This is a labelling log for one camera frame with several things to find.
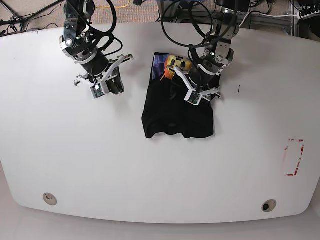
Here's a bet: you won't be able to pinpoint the left table cable grommet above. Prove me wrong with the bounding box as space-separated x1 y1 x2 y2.
43 193 58 206

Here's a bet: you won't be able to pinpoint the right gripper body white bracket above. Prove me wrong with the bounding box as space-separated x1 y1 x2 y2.
74 53 134 96

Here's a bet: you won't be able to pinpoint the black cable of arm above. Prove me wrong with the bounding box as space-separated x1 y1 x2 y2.
160 0 238 51
72 0 124 58

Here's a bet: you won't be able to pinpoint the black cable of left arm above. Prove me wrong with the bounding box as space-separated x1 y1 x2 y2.
160 0 238 51

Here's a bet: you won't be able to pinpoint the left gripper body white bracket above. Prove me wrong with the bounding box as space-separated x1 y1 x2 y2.
165 65 222 102

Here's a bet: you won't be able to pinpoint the black printed T-shirt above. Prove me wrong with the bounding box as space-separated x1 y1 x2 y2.
141 52 214 139

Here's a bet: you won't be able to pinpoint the table cable grommet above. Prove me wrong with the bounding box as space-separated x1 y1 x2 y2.
261 199 277 213
43 193 58 206

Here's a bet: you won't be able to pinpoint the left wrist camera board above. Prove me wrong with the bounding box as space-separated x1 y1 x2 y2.
184 91 202 106

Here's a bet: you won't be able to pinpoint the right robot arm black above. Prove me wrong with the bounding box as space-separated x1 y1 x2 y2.
59 0 134 99

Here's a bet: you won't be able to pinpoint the yellow cable on floor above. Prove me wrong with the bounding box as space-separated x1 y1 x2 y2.
97 0 131 10

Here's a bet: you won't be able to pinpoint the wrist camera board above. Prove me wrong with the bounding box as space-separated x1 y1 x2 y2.
184 91 202 106
90 85 105 99

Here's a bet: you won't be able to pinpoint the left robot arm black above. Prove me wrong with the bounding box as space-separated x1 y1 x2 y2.
164 0 250 106

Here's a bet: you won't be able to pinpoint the right table cable grommet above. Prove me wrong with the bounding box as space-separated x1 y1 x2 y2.
261 199 277 213

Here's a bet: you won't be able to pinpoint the white cable on floor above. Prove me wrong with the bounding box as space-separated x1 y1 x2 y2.
238 11 301 28

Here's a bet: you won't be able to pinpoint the aluminium frame post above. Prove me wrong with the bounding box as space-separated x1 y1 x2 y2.
156 0 180 23

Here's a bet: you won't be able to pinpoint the red tape rectangle marking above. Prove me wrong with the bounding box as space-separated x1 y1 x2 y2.
283 139 305 177

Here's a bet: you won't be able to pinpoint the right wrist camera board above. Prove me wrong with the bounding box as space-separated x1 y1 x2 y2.
90 85 105 99

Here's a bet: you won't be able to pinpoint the black tripod legs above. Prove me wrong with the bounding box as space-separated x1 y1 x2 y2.
0 0 64 37

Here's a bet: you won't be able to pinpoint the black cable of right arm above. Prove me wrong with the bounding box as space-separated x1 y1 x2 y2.
72 0 124 58

